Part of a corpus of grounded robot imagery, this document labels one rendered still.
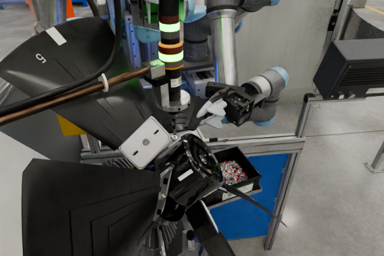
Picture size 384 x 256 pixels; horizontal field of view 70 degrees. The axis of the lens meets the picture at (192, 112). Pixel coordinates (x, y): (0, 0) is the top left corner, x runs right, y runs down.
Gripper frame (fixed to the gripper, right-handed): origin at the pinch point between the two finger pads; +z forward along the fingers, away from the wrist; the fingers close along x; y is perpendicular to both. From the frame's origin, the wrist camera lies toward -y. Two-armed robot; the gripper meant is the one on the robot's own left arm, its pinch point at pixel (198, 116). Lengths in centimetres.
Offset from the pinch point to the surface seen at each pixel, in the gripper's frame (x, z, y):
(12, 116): -21.3, 37.9, 1.6
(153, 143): -7.4, 18.8, 6.0
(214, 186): -5.1, 15.6, 19.4
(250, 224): 92, -42, 9
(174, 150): -8.7, 17.7, 10.8
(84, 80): -22.8, 27.6, 1.6
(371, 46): -8, -65, 17
